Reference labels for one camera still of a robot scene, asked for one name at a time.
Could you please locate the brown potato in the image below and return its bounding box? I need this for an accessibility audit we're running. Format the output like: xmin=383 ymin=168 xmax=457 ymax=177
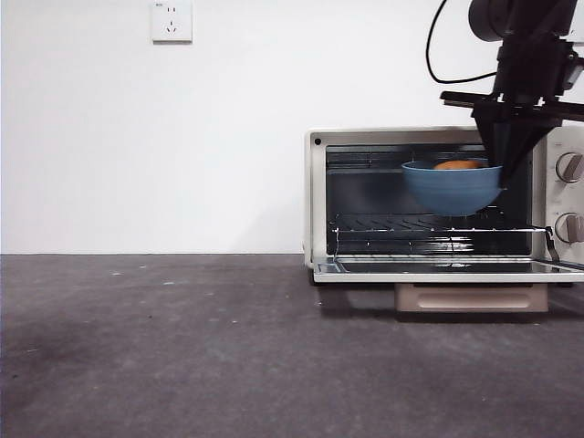
xmin=433 ymin=158 xmax=488 ymax=171

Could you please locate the blue ribbed bowl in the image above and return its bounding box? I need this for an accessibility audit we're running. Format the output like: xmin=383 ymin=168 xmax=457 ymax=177
xmin=401 ymin=160 xmax=504 ymax=217

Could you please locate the oven door with beige handle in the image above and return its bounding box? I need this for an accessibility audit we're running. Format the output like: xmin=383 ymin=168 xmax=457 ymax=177
xmin=313 ymin=255 xmax=584 ymax=314

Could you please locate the beige oven knob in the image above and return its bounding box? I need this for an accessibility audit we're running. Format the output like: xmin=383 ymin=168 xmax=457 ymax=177
xmin=553 ymin=212 xmax=584 ymax=245
xmin=555 ymin=152 xmax=584 ymax=185

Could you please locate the cream Toshiba toaster oven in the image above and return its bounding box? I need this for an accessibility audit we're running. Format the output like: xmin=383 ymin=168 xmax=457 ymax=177
xmin=304 ymin=126 xmax=584 ymax=287

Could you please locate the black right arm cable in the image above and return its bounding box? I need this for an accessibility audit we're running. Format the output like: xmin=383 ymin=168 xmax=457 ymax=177
xmin=425 ymin=0 xmax=499 ymax=85

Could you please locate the metal oven wire rack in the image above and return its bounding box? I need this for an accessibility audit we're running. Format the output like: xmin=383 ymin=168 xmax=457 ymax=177
xmin=331 ymin=213 xmax=554 ymax=236

